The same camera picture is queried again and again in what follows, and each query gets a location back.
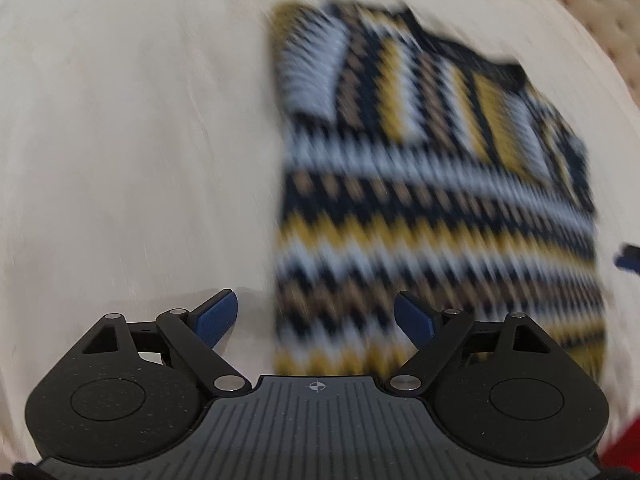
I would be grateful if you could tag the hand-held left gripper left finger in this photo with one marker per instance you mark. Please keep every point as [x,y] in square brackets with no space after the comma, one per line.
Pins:
[218,316]

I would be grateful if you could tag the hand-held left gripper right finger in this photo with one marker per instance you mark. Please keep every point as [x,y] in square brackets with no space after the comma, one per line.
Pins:
[413,318]

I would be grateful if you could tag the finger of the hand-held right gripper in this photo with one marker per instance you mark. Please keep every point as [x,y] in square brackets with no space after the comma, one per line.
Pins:
[628,258]

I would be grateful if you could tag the zigzag striped knit sweater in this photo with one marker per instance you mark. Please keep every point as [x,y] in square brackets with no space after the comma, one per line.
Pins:
[430,200]

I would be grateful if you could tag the red cloth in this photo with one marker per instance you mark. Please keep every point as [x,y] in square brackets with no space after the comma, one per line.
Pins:
[622,452]

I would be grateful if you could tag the beige quilted mattress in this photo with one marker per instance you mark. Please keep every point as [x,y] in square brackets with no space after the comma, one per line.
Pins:
[602,7]

